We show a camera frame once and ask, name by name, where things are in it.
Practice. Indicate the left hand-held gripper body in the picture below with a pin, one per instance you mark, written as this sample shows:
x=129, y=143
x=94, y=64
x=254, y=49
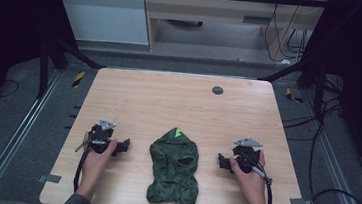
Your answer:
x=100, y=137

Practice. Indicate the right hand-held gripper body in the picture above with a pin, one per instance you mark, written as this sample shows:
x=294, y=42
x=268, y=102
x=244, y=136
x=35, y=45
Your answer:
x=246, y=157

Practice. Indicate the person's right hand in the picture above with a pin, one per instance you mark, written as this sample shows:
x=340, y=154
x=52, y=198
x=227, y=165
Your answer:
x=250, y=185

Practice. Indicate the person's left hand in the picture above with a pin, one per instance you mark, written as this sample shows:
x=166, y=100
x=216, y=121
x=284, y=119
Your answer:
x=94, y=167

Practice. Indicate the yellow black striped tape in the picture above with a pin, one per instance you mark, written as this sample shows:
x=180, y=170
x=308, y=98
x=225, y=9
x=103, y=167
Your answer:
x=78, y=79
x=292, y=96

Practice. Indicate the grey round table grommet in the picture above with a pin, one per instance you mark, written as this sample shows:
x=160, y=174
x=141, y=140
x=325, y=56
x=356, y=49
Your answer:
x=217, y=90

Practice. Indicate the white cabinet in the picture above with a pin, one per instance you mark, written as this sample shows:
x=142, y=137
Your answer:
x=103, y=14

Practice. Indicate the light wooden desk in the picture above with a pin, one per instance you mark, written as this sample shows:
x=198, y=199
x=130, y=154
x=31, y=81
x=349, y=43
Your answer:
x=211, y=11

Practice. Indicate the grey table bracket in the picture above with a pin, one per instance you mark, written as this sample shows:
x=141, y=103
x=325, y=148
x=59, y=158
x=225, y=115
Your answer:
x=300, y=202
x=49, y=178

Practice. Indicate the aluminium floor rail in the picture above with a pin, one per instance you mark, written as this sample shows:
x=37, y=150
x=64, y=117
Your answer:
x=339, y=177
x=15, y=136

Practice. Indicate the black diagonal frame strut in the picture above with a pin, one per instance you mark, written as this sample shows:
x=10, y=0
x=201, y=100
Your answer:
x=289, y=70
x=78, y=53

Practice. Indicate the black upright frame post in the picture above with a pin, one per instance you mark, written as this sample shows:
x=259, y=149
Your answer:
x=320, y=92
x=43, y=68

